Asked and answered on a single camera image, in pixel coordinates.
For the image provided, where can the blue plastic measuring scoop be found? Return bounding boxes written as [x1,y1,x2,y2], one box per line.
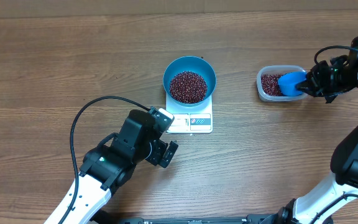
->
[277,72,306,96]

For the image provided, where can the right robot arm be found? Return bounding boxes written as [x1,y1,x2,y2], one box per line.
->
[263,37,358,223]

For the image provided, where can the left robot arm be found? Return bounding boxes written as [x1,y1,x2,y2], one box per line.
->
[46,108,178,223]

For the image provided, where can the white digital kitchen scale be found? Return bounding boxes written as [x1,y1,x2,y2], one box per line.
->
[166,95,213,134]

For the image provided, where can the red beans in bowl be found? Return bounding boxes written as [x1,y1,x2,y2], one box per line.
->
[169,71,208,104]

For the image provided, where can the teal metal bowl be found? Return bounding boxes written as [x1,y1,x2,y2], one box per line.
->
[163,56,217,107]

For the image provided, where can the red beans in container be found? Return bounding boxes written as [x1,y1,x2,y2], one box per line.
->
[261,73,283,96]

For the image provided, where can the clear plastic container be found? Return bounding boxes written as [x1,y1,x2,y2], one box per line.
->
[256,65,306,102]

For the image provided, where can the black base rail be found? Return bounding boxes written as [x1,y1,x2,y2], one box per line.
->
[88,214,277,224]

